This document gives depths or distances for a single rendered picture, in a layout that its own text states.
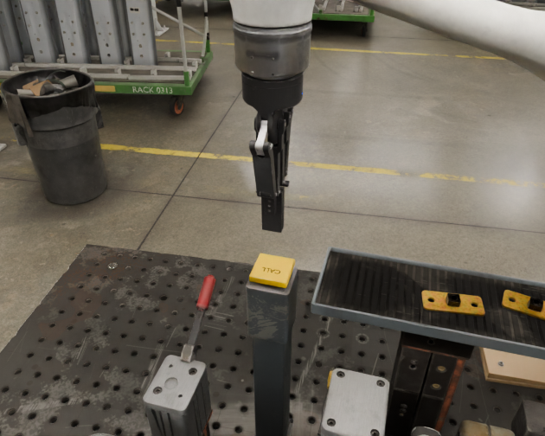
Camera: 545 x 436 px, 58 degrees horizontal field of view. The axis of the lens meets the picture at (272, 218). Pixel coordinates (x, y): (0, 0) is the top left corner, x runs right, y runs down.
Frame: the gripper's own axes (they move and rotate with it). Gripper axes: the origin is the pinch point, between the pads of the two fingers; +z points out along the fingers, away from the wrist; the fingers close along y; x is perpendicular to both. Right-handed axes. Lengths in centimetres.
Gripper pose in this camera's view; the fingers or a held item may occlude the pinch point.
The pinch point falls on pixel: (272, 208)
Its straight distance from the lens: 70.8
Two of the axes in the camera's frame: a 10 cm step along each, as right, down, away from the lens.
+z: 0.0, 8.2, 5.7
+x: 9.6, 1.5, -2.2
